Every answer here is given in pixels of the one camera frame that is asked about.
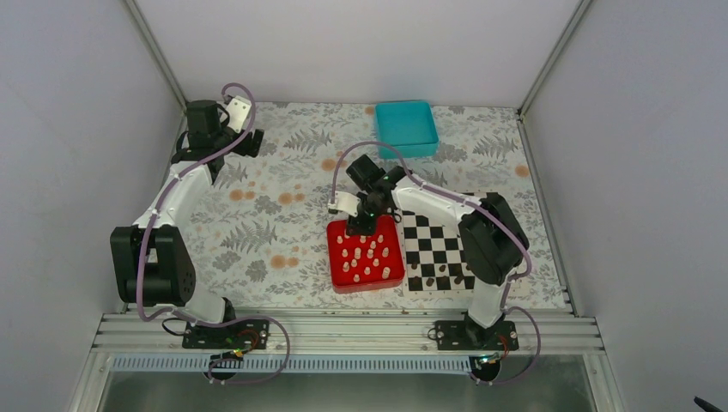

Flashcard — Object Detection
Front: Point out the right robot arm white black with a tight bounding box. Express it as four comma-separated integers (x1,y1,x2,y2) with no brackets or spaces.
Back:
327,155,532,349

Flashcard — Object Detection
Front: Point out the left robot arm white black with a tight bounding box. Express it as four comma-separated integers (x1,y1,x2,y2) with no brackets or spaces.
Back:
110,96,264,348

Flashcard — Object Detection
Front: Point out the red tray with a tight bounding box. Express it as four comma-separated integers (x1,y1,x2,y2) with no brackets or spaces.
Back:
326,216,405,294

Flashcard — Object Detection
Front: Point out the black white chessboard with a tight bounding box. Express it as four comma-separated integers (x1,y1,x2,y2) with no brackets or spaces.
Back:
397,208,503,300

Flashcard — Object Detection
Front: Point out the teal bin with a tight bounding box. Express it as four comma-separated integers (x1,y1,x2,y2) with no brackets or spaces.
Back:
374,100,440,158

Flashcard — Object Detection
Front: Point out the floral table mat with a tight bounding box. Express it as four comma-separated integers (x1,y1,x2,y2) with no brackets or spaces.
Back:
143,103,566,321

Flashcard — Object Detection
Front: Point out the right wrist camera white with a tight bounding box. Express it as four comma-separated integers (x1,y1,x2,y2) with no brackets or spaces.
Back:
327,191,361,217

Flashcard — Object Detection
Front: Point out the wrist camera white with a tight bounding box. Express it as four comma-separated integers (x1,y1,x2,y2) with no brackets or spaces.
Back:
225,96,252,133
327,191,361,217

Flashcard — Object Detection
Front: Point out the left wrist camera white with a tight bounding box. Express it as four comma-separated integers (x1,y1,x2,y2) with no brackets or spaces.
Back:
225,96,252,133

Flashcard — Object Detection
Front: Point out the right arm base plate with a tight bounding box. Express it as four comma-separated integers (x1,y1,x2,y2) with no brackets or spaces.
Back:
428,320,519,351

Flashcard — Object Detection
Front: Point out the grey cable duct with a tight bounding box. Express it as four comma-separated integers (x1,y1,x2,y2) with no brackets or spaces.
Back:
110,354,471,374

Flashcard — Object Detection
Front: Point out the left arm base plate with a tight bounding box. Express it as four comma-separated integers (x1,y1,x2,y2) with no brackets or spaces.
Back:
181,319,270,351

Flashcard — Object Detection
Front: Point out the aluminium rail frame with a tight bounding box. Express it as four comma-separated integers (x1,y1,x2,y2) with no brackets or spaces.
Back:
92,310,604,355

